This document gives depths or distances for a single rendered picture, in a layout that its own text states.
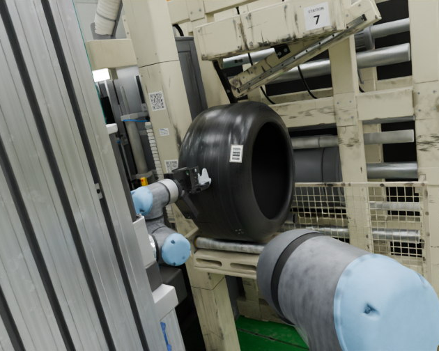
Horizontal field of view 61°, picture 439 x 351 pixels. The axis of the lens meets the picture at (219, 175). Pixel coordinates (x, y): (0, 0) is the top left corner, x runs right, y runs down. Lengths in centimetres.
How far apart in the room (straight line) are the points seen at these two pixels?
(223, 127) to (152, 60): 44
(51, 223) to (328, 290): 29
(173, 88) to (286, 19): 52
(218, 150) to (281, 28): 56
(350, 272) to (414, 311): 7
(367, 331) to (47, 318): 31
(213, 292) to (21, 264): 147
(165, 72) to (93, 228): 117
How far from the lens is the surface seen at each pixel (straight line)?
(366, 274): 40
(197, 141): 136
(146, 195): 102
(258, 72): 177
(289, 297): 45
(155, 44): 157
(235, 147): 127
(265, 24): 160
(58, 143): 43
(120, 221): 48
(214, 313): 190
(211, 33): 172
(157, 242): 93
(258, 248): 147
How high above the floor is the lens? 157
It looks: 15 degrees down
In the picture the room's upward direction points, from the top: 11 degrees counter-clockwise
